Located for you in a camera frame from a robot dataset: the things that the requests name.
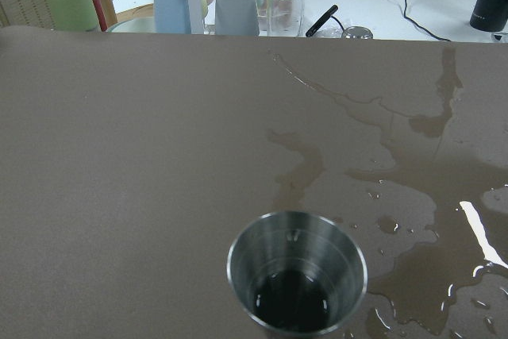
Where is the grey cup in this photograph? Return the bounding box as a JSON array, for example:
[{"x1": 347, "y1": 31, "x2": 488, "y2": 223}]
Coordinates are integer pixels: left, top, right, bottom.
[{"x1": 215, "y1": 0, "x2": 260, "y2": 36}]

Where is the white plate green rim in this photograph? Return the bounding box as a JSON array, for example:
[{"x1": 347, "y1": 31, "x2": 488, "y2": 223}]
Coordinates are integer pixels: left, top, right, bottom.
[{"x1": 107, "y1": 17, "x2": 156, "y2": 33}]

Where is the steel round weight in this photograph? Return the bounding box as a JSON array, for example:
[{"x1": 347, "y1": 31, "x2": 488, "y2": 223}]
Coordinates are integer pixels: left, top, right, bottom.
[{"x1": 341, "y1": 25, "x2": 373, "y2": 40}]

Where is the black clip device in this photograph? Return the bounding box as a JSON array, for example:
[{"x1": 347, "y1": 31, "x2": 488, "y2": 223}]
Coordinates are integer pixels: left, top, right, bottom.
[{"x1": 305, "y1": 5, "x2": 338, "y2": 37}]

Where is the black thermos bottle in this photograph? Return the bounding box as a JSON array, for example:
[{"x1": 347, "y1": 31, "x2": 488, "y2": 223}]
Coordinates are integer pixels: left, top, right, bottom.
[{"x1": 469, "y1": 0, "x2": 507, "y2": 33}]

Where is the steel jigger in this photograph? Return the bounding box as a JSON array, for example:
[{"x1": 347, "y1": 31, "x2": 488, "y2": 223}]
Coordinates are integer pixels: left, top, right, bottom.
[{"x1": 226, "y1": 211, "x2": 368, "y2": 338}]

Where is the blue cup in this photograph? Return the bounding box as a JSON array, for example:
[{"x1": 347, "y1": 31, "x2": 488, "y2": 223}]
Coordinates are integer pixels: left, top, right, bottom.
[{"x1": 153, "y1": 0, "x2": 191, "y2": 34}]

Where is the glass dispenser jar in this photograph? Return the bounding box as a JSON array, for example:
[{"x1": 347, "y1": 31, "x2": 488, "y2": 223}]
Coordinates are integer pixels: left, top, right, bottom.
[{"x1": 267, "y1": 0, "x2": 305, "y2": 37}]

